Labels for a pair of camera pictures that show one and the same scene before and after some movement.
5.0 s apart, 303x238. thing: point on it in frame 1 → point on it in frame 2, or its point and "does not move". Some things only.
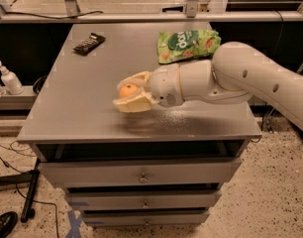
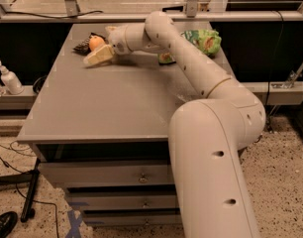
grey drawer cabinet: [162, 167] does not move
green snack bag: [184, 45] does not move
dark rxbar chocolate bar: [93, 42] does not move
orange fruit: [127, 90] → [96, 42]
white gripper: [165, 84] → [117, 39]
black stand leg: [32, 176] does not move
